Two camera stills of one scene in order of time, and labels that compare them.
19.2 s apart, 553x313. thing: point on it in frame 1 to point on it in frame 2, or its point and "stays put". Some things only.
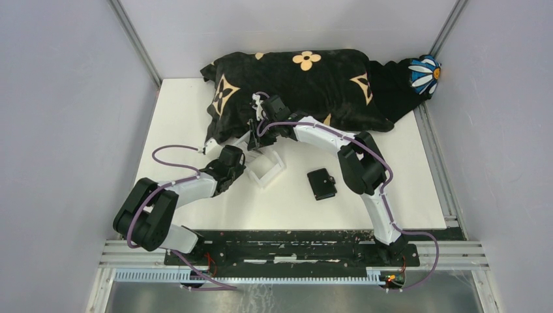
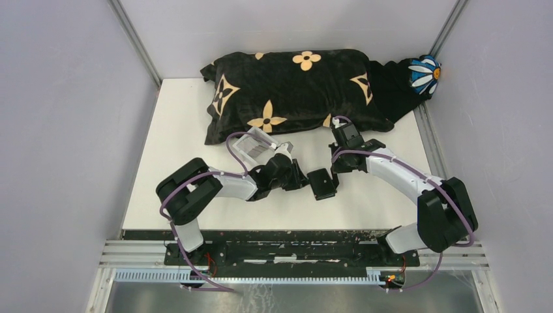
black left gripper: (239, 171) to (299, 179)
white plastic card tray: (264, 164) stays put
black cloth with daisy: (399, 86) stays put
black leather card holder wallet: (323, 185) stays put
